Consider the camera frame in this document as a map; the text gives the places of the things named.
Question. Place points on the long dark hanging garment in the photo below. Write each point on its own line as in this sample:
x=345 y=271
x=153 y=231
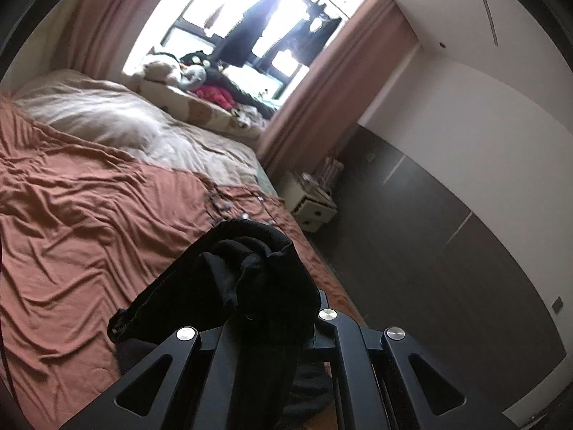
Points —
x=250 y=27

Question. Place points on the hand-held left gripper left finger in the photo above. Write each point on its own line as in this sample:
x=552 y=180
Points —
x=210 y=367

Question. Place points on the patterned window seat cushion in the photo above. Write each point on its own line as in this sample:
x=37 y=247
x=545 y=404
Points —
x=201 y=109

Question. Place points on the plush toy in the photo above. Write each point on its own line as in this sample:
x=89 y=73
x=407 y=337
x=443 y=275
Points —
x=161 y=71

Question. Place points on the red cloth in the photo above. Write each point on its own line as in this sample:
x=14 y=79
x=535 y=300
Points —
x=215 y=96

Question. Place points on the bed with reddish-brown cover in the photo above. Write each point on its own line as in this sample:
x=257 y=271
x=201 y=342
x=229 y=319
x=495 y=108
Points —
x=89 y=233

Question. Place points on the window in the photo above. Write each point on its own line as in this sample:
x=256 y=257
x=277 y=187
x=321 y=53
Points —
x=201 y=0

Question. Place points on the white nightstand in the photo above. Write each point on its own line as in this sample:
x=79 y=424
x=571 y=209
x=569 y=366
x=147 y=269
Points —
x=309 y=201

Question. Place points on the black pants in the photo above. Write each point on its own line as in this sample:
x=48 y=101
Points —
x=259 y=277

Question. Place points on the white beige duvet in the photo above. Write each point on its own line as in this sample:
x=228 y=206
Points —
x=112 y=112

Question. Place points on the grey wardrobe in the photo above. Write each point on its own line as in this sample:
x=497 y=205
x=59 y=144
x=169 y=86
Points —
x=425 y=277

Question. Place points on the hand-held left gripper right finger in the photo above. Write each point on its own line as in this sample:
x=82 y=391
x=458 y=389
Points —
x=349 y=349

